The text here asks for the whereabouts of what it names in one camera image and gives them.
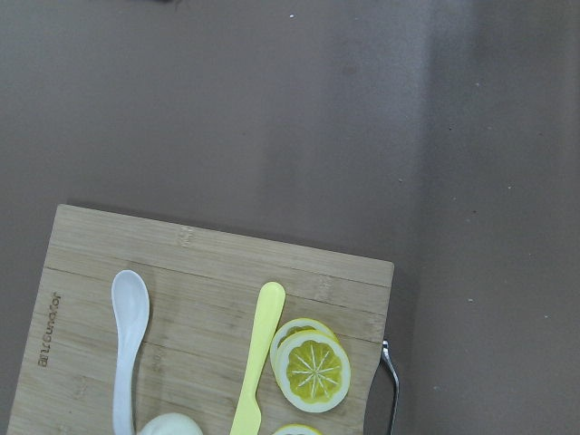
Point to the white ceramic spoon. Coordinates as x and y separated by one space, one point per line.
131 308

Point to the back lemon slice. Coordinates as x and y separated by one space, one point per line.
292 327

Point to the lemon slice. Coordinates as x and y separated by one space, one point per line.
292 327
297 429
313 371

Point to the bamboo cutting board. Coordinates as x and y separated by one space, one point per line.
203 287

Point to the upper lemon slice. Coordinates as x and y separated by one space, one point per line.
313 371

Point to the yellow plastic knife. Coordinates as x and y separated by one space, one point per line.
269 306

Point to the lower lemon slice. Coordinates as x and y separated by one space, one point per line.
297 429

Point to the metal cutting board handle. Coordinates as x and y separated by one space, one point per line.
386 361

